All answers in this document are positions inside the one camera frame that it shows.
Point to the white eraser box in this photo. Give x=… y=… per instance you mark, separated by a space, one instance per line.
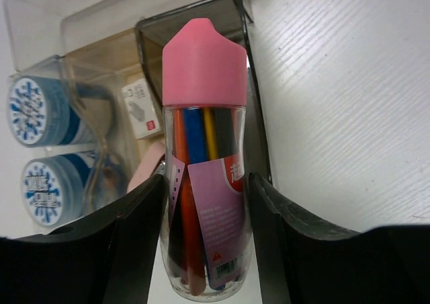
x=141 y=109

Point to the blue white round tub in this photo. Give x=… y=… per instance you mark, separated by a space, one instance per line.
x=40 y=115
x=52 y=188

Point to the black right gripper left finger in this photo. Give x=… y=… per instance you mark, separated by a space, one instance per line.
x=105 y=257

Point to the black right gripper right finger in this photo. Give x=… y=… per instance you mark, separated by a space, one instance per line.
x=303 y=258

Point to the clear desk organizer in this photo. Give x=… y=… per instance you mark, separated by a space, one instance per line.
x=115 y=44

